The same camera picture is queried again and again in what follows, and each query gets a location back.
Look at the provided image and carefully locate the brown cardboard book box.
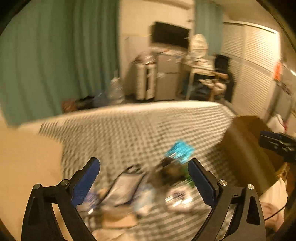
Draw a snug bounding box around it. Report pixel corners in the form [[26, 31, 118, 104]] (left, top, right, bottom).
[[101, 205, 138, 229]]

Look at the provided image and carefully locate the floral patterned plastic bag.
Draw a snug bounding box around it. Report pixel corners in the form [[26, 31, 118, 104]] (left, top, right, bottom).
[[100, 164, 147, 207]]

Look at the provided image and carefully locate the cyan foil packet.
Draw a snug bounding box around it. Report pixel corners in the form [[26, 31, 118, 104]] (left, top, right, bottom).
[[165, 140, 194, 164]]

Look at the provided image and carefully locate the blue floral tissue pack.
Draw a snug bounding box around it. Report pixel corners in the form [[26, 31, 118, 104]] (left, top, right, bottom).
[[133, 186, 155, 217]]

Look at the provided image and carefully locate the black white round device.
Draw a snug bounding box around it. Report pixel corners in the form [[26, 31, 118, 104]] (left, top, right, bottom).
[[148, 157, 189, 187]]

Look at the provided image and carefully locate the yellow pillow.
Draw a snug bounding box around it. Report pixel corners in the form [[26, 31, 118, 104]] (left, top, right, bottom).
[[1, 121, 63, 240]]

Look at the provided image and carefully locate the black chair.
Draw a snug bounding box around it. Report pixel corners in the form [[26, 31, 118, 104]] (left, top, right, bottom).
[[214, 54, 235, 102]]

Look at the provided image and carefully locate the checkered bed sheet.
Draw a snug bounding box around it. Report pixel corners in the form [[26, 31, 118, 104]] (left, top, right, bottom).
[[38, 100, 246, 241]]

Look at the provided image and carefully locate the white vanity desk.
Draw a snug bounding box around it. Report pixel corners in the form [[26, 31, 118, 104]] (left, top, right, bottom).
[[182, 60, 228, 100]]

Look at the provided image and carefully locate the oval vanity mirror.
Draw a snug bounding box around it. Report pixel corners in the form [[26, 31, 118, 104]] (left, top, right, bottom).
[[190, 34, 208, 58]]

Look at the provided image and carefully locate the grey mini fridge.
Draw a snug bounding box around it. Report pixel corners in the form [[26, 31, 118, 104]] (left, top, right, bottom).
[[154, 54, 182, 101]]

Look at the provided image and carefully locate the large clear water jug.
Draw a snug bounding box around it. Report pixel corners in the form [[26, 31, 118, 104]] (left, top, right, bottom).
[[108, 77, 125, 105]]

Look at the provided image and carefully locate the green curtain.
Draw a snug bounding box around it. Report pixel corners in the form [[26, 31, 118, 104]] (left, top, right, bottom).
[[1, 1, 120, 126], [195, 0, 223, 55]]

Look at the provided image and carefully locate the black wall television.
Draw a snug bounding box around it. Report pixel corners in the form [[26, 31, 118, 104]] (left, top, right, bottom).
[[151, 22, 190, 49]]

